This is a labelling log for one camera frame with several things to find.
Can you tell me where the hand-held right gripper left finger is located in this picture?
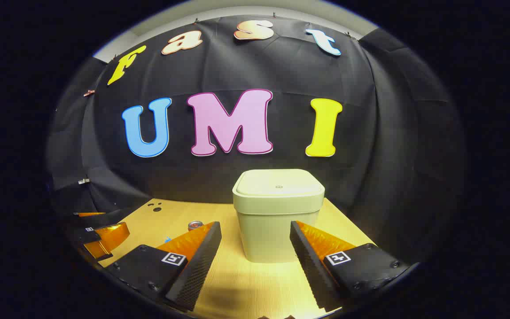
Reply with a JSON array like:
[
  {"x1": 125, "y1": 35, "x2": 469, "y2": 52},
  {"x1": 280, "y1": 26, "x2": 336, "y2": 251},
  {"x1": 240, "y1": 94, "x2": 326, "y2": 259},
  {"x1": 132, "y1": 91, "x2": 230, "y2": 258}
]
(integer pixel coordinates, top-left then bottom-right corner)
[{"x1": 104, "y1": 221, "x2": 222, "y2": 312}]

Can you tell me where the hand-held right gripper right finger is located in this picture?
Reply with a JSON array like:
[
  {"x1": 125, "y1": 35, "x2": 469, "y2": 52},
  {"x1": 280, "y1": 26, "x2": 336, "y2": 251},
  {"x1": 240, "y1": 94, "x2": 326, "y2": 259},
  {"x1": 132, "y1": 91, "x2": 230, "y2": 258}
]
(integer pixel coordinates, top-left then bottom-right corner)
[{"x1": 289, "y1": 220, "x2": 410, "y2": 313}]

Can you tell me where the pale green desktop garbage bin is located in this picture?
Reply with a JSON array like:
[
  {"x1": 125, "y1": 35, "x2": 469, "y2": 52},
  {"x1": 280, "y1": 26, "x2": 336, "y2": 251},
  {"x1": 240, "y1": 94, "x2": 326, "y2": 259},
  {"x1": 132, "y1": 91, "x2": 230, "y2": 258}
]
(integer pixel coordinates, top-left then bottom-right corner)
[{"x1": 232, "y1": 168, "x2": 326, "y2": 264}]

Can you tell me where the wooden desktop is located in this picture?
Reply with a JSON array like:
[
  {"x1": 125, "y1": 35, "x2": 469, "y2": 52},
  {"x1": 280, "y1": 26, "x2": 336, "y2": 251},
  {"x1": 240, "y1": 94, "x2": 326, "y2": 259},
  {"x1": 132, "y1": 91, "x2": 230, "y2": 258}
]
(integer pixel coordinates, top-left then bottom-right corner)
[{"x1": 97, "y1": 198, "x2": 377, "y2": 319}]

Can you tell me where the black backdrop cloth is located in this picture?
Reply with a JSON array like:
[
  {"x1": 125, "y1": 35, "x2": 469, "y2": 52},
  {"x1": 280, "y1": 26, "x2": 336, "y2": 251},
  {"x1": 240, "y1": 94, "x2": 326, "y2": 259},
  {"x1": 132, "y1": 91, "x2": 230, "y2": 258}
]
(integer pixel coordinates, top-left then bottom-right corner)
[{"x1": 46, "y1": 16, "x2": 466, "y2": 266}]

